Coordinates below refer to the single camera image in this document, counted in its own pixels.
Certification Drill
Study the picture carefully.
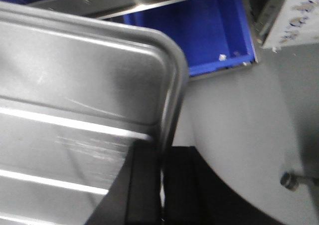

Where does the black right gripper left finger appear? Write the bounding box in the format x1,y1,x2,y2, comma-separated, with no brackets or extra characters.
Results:
85,140,161,225

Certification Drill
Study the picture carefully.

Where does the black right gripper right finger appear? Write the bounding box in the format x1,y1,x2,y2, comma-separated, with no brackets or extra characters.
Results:
163,146,280,225

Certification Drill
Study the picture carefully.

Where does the small silver ribbed tray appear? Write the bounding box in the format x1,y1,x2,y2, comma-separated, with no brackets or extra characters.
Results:
0,2,188,225

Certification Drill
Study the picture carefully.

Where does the blue bin below rack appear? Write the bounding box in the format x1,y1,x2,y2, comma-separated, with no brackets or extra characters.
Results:
123,0,255,77

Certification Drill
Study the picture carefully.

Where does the white labelled panel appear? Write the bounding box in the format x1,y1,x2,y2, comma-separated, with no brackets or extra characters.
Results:
263,0,319,49

